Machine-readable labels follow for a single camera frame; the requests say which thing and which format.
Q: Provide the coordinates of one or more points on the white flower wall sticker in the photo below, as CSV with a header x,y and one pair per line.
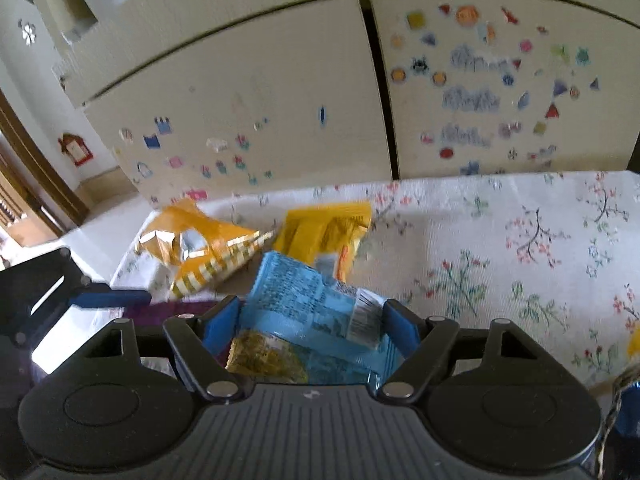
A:
x,y
27,32

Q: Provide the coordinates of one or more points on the cream cabinet with stickers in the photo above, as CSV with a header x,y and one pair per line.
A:
x,y
250,85

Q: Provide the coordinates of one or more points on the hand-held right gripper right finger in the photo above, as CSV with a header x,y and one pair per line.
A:
x,y
400,330

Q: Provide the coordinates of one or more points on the brown wooden door frame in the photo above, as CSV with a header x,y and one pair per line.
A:
x,y
30,160

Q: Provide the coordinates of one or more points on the red wall decoration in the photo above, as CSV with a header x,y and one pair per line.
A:
x,y
75,149

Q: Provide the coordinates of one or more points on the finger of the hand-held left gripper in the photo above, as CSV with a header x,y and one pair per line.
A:
x,y
115,297

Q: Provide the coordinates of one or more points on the yellow snack packet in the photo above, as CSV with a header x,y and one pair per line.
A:
x,y
320,232

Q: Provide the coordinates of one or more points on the orange striped snack packet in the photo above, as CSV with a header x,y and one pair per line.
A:
x,y
210,255

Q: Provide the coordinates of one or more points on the light blue snack packet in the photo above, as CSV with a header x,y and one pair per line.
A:
x,y
305,300

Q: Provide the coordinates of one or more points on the purple snack packet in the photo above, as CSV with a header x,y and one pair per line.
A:
x,y
160,310

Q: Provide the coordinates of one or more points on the floral tablecloth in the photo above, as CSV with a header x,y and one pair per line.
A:
x,y
500,260

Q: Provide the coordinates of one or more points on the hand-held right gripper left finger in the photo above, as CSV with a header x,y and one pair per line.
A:
x,y
222,327

